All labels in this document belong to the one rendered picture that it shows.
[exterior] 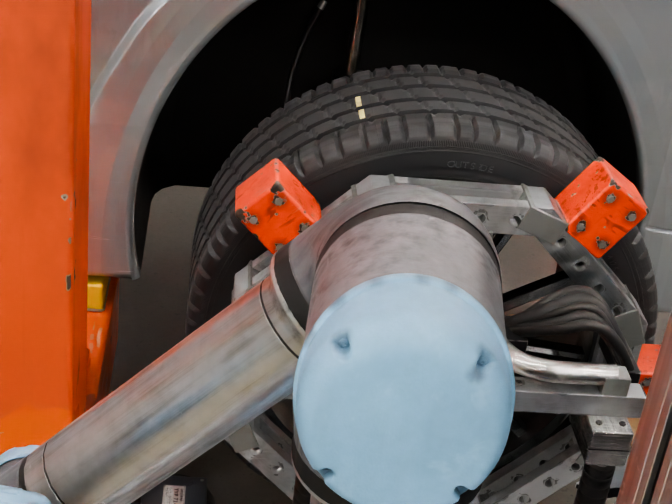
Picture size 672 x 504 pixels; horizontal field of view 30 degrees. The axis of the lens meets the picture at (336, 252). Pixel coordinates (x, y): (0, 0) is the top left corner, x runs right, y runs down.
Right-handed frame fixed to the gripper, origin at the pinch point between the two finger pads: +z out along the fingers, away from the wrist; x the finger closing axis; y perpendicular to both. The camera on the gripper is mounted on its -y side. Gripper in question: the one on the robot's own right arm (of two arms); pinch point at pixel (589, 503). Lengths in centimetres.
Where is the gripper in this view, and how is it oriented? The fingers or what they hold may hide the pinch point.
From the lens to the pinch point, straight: 156.7
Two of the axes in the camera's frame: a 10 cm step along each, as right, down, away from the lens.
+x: 0.6, 5.0, -8.6
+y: 1.1, -8.6, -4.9
